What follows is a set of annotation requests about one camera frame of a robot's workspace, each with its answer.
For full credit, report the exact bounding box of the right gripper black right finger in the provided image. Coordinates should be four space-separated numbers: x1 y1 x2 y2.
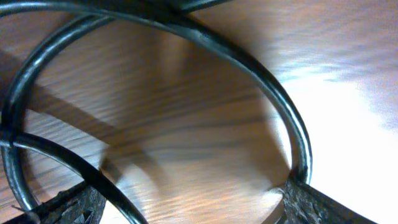
279 178 375 224

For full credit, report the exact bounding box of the black USB-A cable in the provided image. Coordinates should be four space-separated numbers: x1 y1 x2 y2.
0 0 313 224

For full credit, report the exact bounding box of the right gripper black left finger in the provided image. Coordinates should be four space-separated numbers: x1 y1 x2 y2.
4 181 106 224

